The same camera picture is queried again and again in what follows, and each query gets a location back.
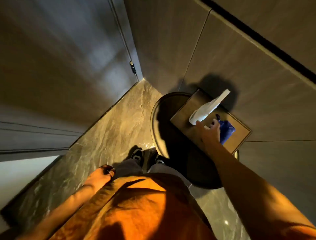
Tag blue cleaning cloth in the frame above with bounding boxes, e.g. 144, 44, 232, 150
215, 113, 236, 146

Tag dark wooden door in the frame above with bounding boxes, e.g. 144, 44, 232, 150
0, 0, 139, 163

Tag white spray bottle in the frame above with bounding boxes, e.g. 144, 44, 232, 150
188, 89, 231, 126

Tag round dark side table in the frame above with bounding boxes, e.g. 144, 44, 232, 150
150, 92, 239, 190

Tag person's right forearm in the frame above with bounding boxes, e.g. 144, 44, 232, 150
205, 142, 316, 240

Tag brown rectangular tray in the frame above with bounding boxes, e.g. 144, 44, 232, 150
170, 88, 252, 155

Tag person's grey trousers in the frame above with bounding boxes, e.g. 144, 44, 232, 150
112, 158, 192, 188

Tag dark door frame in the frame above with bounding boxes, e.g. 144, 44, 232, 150
108, 0, 144, 81

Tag person's right hand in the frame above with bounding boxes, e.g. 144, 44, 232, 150
195, 118, 221, 149

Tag person's left forearm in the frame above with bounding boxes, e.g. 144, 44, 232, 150
17, 184, 97, 240

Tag person's left hand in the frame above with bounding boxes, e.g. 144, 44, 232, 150
84, 164, 116, 189

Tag person's left shoe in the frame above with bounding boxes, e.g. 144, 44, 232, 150
131, 148, 144, 166

